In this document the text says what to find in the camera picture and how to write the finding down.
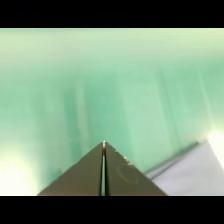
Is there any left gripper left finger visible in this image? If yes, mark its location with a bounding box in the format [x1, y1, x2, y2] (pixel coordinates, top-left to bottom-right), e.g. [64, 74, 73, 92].
[37, 142, 104, 197]

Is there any purple T-shirt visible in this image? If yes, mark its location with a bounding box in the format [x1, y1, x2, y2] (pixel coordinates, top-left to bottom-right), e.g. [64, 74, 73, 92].
[145, 139, 224, 197]

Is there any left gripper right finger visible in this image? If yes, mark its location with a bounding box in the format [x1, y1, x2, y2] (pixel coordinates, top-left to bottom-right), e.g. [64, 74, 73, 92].
[103, 140, 168, 197]

